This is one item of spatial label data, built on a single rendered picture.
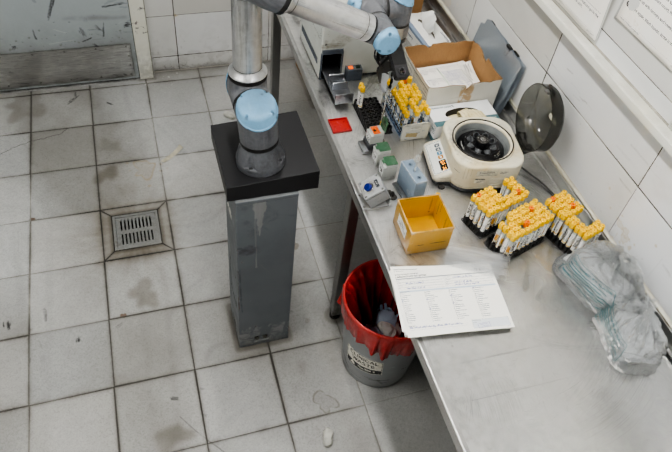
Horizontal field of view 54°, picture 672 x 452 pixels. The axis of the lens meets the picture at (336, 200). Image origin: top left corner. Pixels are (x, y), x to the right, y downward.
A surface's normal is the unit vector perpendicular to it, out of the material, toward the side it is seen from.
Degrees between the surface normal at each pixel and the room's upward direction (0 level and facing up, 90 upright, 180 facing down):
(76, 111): 0
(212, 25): 90
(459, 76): 1
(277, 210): 90
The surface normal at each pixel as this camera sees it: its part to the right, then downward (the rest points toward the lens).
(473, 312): 0.09, -0.67
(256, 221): 0.29, 0.73
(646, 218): -0.95, 0.15
